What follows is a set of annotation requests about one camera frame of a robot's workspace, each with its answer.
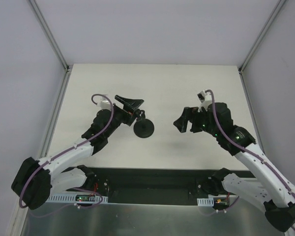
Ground black phone stand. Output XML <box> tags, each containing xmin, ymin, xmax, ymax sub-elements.
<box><xmin>133</xmin><ymin>117</ymin><xmax>155</xmax><ymax>139</ymax></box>

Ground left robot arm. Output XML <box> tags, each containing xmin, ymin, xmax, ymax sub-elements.
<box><xmin>11</xmin><ymin>95</ymin><xmax>145</xmax><ymax>210</ymax></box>

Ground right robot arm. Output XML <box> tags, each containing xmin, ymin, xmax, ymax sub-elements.
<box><xmin>173</xmin><ymin>103</ymin><xmax>295</xmax><ymax>233</ymax></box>

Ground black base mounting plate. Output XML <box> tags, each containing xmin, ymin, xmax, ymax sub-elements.
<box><xmin>81</xmin><ymin>167</ymin><xmax>253</xmax><ymax>206</ymax></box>

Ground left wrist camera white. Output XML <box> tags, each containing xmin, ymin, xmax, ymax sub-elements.
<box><xmin>97</xmin><ymin>94</ymin><xmax>111</xmax><ymax>110</ymax></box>

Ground right aluminium frame post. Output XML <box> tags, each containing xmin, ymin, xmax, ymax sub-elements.
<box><xmin>237</xmin><ymin>0</ymin><xmax>288</xmax><ymax>74</ymax></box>

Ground aluminium frame post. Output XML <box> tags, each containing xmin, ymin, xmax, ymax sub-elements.
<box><xmin>28</xmin><ymin>0</ymin><xmax>73</xmax><ymax>73</ymax></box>
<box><xmin>237</xmin><ymin>0</ymin><xmax>288</xmax><ymax>74</ymax></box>

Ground left aluminium frame post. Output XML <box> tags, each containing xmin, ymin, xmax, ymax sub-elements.
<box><xmin>28</xmin><ymin>0</ymin><xmax>73</xmax><ymax>73</ymax></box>

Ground right white cable duct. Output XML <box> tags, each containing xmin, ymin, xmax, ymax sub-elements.
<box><xmin>197</xmin><ymin>197</ymin><xmax>214</xmax><ymax>207</ymax></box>

